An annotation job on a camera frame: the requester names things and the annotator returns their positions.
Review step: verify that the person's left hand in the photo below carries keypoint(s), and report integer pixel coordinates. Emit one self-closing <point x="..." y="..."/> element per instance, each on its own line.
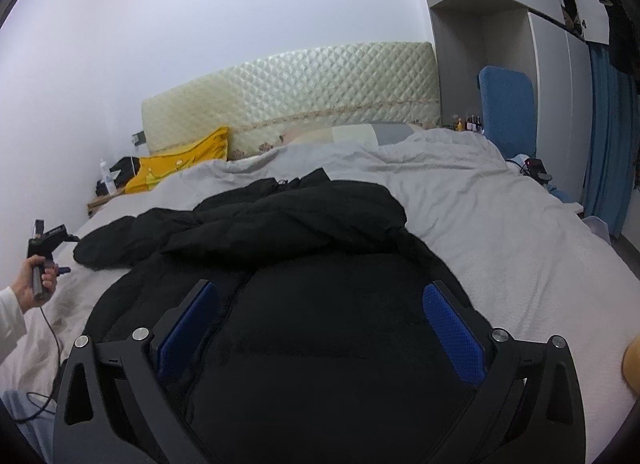
<point x="22" y="279"/>

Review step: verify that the blue chair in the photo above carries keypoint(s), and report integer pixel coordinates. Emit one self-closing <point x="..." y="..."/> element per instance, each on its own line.
<point x="507" y="109"/>

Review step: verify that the white plastic bottle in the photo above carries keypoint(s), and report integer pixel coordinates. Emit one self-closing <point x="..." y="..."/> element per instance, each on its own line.
<point x="106" y="179"/>

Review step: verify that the black hanging garment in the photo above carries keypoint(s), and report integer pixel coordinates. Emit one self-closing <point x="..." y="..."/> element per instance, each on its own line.
<point x="622" y="29"/>

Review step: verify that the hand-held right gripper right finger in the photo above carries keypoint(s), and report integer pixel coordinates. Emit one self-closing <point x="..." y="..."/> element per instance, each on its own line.
<point x="452" y="329"/>

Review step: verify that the grey bed blanket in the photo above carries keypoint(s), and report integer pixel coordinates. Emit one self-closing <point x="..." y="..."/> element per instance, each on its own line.
<point x="490" y="214"/>

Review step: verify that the black cloth bundle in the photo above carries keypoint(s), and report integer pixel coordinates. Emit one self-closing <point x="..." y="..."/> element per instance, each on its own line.
<point x="125" y="166"/>

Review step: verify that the blue curtain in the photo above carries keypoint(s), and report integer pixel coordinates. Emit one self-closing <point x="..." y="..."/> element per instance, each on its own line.
<point x="607" y="144"/>

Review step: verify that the grey wall socket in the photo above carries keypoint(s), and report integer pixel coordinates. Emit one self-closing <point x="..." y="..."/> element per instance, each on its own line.
<point x="138" y="138"/>

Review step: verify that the cream quilted headboard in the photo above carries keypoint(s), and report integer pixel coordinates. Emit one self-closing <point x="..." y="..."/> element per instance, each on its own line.
<point x="310" y="94"/>

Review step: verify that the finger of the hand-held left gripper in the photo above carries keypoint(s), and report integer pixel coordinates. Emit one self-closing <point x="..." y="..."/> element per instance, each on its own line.
<point x="70" y="238"/>
<point x="63" y="271"/>

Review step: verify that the row of small bottles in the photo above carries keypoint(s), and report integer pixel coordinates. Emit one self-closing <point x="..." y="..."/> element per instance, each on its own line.
<point x="467" y="124"/>

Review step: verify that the person's left forearm white sleeve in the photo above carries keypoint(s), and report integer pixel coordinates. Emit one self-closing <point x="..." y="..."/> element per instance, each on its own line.
<point x="10" y="319"/>

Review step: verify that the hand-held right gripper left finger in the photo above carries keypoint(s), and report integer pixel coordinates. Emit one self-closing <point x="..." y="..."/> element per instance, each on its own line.
<point x="187" y="329"/>

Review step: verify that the black electronic device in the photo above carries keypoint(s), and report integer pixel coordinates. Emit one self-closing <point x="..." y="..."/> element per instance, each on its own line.
<point x="536" y="168"/>

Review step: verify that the black puffer jacket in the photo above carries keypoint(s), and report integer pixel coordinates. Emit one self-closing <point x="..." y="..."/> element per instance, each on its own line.
<point x="310" y="244"/>

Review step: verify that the clear plastic storage box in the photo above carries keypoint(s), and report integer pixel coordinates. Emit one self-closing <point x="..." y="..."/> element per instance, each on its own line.
<point x="597" y="229"/>

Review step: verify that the yellow crown print pillow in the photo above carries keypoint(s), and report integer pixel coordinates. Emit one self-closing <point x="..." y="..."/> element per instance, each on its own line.
<point x="180" y="161"/>

